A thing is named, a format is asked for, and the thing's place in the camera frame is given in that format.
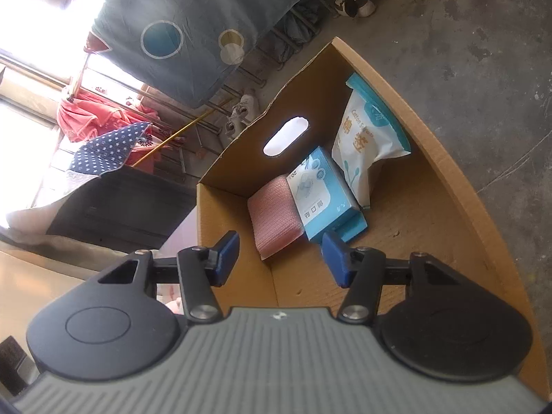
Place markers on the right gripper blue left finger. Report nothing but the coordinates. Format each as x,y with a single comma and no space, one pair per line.
200,269

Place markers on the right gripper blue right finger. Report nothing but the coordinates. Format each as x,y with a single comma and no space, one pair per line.
361,272

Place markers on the blue white bandage box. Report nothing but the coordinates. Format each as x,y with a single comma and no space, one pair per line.
323,199

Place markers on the pink knitted cloth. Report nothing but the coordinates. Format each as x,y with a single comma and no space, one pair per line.
275,220

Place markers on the cotton swab white pack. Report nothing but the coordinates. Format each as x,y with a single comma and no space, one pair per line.
368,134

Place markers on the black cabinet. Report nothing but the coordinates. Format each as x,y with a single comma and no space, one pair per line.
125,210

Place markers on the navy polka dot cloth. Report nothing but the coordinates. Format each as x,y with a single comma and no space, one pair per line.
108,152

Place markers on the beige cushion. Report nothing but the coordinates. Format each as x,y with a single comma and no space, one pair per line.
26,237

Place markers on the red hanging clothes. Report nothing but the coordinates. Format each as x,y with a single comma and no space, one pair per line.
87,116

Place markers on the blue circle pattern bedsheet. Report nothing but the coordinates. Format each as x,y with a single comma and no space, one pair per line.
184,48

